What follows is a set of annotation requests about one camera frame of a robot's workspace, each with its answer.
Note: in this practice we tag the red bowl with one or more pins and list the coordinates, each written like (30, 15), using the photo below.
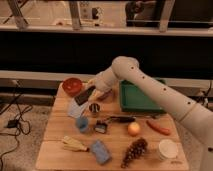
(72, 86)

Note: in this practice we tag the blue sponge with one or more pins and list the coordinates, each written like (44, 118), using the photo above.
(100, 151)

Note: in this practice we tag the wooden board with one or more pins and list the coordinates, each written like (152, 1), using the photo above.
(53, 157)

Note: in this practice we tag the orange carrot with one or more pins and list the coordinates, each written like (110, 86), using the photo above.
(158, 128)

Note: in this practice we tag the green plastic tray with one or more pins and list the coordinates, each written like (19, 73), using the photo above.
(132, 99)

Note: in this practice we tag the purple bowl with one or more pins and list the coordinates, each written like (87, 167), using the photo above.
(105, 95)

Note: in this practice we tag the blue plastic cup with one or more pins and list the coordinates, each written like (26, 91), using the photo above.
(82, 124)

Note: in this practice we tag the black handled tool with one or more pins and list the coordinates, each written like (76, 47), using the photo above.
(120, 119)

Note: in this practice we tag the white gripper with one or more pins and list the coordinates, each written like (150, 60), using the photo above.
(90, 83)

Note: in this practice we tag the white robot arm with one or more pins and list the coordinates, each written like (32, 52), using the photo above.
(190, 114)

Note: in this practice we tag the small metal cup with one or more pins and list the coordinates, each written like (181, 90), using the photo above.
(94, 108)

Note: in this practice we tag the purple grape bunch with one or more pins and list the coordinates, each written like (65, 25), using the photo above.
(134, 151)

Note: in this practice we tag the white paper cup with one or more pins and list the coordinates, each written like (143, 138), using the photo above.
(167, 149)

